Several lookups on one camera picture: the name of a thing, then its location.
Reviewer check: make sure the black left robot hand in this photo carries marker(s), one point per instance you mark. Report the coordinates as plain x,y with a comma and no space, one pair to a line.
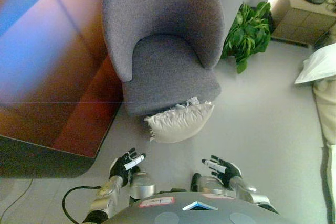
121,166

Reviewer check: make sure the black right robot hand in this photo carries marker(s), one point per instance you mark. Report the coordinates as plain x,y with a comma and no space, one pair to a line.
226,169

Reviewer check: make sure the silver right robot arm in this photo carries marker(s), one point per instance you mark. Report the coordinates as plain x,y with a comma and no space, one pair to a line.
250,194

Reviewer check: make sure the beige fringed pillow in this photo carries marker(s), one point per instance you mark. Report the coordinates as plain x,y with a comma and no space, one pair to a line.
178,124

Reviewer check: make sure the white bed pillow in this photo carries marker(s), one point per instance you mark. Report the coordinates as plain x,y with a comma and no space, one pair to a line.
317,65

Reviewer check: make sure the silver right robot leg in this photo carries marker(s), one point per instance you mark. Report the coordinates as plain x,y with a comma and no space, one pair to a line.
208,184

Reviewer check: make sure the silver robot leg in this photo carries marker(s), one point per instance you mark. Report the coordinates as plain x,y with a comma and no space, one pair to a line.
208,184
141,185

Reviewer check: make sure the silver left robot leg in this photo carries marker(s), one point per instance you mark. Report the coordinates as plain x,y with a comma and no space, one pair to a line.
141,185

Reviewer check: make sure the grey robot torso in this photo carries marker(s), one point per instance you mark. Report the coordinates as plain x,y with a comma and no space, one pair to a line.
191,208

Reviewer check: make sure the cream bed blanket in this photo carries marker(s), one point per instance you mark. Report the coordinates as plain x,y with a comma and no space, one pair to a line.
326,111

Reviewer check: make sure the glossy wooden table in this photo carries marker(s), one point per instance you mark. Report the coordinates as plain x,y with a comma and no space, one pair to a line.
50,72

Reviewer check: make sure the grey fabric armchair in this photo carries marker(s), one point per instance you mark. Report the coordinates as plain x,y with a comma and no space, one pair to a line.
162,43

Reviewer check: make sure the green potted plant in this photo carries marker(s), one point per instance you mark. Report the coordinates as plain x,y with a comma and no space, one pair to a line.
248,33

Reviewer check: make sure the beige bedside cabinet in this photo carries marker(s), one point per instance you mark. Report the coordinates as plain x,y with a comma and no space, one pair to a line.
299,20

